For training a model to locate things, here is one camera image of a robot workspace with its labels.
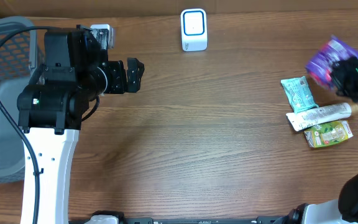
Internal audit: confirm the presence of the purple pad package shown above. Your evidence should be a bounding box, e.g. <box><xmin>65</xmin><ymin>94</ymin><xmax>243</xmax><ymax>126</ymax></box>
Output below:
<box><xmin>305</xmin><ymin>35</ymin><xmax>358</xmax><ymax>90</ymax></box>

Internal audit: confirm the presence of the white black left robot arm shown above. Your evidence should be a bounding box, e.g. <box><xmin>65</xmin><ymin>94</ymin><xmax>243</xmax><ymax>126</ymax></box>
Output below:
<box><xmin>17</xmin><ymin>24</ymin><xmax>144</xmax><ymax>223</ymax></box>

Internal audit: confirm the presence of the grey plastic mesh basket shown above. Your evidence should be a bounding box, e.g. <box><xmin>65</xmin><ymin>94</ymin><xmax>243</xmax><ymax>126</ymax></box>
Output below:
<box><xmin>0</xmin><ymin>16</ymin><xmax>44</xmax><ymax>184</ymax></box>

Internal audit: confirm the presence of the white barcode scanner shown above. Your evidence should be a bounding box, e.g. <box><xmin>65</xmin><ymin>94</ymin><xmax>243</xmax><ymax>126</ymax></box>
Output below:
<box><xmin>180</xmin><ymin>8</ymin><xmax>208</xmax><ymax>52</ymax></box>

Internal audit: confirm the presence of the teal wipes packet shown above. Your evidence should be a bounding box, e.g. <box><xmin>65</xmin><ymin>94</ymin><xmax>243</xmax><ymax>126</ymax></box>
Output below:
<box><xmin>281</xmin><ymin>76</ymin><xmax>319</xmax><ymax>113</ymax></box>

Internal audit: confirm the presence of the white tube gold cap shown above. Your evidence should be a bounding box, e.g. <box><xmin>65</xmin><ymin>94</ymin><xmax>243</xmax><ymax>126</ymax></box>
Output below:
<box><xmin>286</xmin><ymin>103</ymin><xmax>358</xmax><ymax>131</ymax></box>

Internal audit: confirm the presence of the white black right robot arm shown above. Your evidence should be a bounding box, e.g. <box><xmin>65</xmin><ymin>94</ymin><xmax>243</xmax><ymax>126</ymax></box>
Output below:
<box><xmin>276</xmin><ymin>37</ymin><xmax>358</xmax><ymax>224</ymax></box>

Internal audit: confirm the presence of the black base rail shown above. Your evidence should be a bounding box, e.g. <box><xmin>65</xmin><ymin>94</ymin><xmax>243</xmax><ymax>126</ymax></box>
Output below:
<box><xmin>69</xmin><ymin>209</ymin><xmax>301</xmax><ymax>224</ymax></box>

